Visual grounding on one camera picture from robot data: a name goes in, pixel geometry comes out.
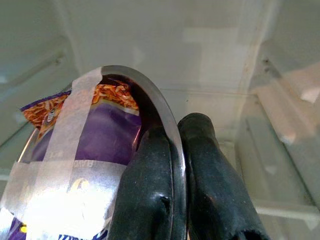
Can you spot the purple snack packet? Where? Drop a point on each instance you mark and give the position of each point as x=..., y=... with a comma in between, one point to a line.
x=107, y=140

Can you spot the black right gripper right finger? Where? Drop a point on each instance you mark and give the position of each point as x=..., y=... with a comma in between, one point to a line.
x=215, y=187

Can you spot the small grey-white fridge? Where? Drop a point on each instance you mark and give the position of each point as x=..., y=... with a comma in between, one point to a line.
x=160, y=37

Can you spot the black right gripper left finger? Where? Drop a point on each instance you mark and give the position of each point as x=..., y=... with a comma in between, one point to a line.
x=145, y=187

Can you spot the round steel bowl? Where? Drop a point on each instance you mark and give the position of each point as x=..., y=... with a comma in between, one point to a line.
x=150, y=90

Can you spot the translucent white tape strip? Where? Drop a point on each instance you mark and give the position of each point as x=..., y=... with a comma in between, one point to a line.
x=72, y=120
x=25, y=180

